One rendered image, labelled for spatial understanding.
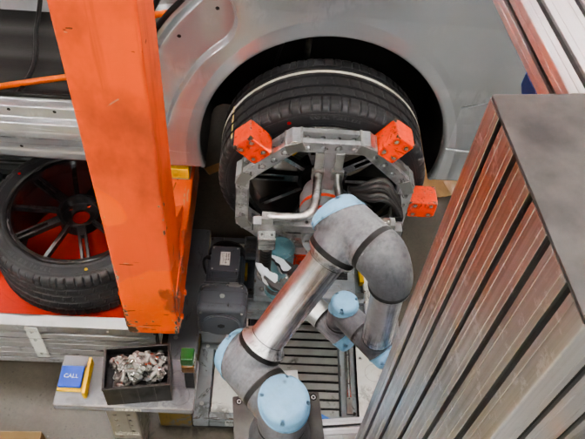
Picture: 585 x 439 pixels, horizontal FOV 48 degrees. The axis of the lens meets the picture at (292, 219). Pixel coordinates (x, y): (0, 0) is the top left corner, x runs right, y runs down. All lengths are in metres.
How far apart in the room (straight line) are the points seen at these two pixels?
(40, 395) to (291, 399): 1.43
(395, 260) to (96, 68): 0.71
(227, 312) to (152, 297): 0.44
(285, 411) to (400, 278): 0.39
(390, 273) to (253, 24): 0.85
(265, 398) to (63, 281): 1.08
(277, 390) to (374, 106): 0.88
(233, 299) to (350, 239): 1.05
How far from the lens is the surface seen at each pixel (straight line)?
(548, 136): 0.64
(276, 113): 1.92
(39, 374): 2.80
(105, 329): 2.38
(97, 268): 2.38
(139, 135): 1.48
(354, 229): 1.39
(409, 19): 1.91
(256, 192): 2.24
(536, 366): 0.60
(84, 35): 1.33
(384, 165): 1.96
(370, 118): 1.93
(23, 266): 2.44
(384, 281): 1.39
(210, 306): 2.37
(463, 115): 2.17
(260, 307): 2.66
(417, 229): 3.19
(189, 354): 1.99
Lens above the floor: 2.43
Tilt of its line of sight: 51 degrees down
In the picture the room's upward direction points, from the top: 6 degrees clockwise
